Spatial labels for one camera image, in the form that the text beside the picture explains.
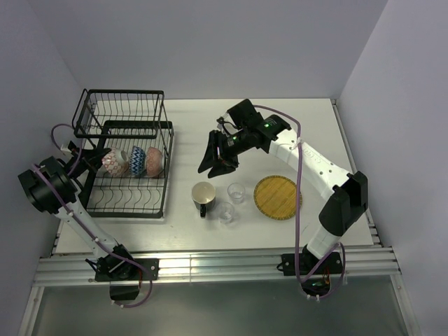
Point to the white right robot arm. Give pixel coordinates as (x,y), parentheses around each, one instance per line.
(345,194)

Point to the orange patterned bowl zigzag outside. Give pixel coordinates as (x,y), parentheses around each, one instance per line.
(137,161)

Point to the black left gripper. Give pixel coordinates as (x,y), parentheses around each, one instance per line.
(92,158)

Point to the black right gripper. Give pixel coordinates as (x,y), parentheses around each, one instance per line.
(215,141)

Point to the black mug white inside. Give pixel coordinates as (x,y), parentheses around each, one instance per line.
(204,197)

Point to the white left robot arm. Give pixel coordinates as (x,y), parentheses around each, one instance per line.
(49,189)

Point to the black wire dish rack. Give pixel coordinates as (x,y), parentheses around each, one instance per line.
(124,119)

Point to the blue triangle patterned bowl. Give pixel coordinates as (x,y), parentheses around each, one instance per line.
(116,162)

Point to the clear faceted glass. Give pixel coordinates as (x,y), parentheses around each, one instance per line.
(236,193)

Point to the pink floral patterned bowl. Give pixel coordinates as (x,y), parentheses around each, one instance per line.
(154,162)

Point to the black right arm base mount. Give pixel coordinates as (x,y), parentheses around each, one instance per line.
(331,265)

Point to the aluminium table edge rail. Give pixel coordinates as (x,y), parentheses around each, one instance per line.
(212,266)

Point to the round woven bamboo tray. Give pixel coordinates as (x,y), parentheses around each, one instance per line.
(275,197)

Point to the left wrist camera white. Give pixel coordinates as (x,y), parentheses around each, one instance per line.
(69,148)

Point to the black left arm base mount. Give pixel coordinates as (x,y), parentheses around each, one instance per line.
(130,286)

